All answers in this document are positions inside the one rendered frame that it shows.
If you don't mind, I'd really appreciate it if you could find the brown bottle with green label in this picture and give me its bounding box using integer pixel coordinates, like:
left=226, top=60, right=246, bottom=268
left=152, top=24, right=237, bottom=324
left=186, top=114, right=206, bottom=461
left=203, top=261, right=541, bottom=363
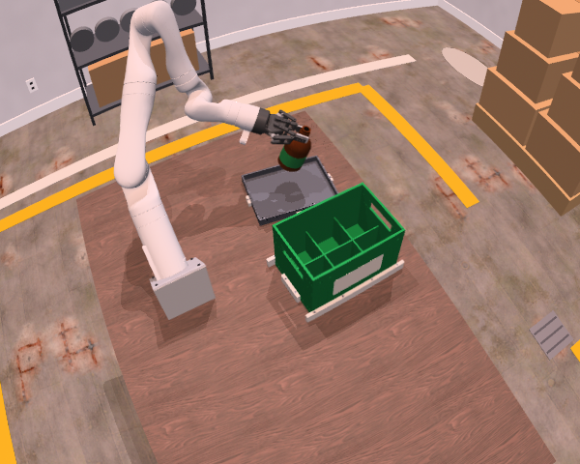
left=278, top=126, right=311, bottom=172

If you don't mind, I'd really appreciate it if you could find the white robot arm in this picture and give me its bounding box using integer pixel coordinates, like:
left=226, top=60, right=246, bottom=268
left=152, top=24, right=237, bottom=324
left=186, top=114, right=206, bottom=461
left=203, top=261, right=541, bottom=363
left=113, top=1, right=259, bottom=281

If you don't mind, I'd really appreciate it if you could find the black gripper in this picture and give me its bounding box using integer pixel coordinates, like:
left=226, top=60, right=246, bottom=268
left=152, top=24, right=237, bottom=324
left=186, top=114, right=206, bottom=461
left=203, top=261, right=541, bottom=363
left=251, top=107, right=309, bottom=144

